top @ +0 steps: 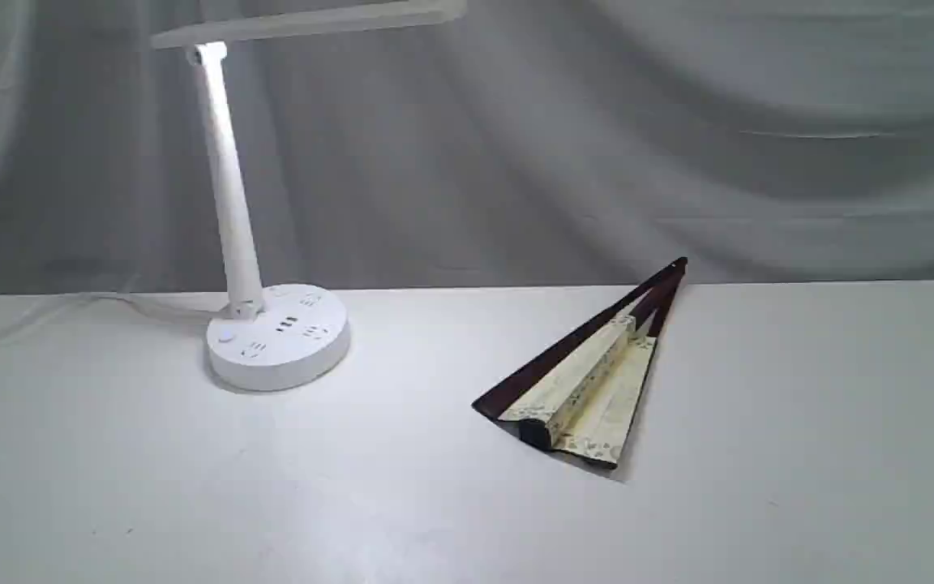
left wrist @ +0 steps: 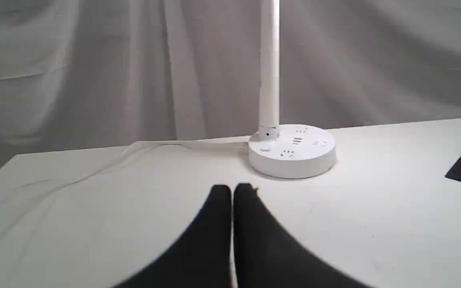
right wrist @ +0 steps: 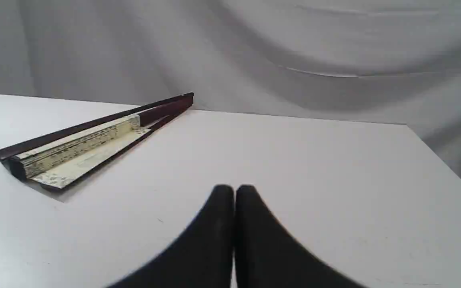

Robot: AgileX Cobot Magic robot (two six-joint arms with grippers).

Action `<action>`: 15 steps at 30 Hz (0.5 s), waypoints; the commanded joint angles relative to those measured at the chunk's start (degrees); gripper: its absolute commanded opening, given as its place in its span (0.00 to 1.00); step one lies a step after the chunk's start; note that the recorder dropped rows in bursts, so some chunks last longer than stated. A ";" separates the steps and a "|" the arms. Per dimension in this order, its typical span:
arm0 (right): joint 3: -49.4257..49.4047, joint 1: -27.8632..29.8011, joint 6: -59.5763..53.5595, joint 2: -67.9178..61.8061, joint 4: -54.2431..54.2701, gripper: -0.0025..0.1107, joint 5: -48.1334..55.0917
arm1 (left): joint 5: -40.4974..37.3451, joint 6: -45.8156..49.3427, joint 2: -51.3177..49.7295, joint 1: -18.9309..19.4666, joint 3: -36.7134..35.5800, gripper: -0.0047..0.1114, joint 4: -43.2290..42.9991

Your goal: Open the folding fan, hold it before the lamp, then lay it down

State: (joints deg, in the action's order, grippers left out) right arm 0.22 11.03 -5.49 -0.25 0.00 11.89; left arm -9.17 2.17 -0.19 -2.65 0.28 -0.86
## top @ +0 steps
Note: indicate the cream paper folding fan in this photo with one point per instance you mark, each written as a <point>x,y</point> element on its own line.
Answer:
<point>580,396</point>

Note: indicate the white desk lamp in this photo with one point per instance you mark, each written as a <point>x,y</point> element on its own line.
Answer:
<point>271,338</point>

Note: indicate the grey backdrop cloth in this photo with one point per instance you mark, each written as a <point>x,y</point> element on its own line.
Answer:
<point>526,143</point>

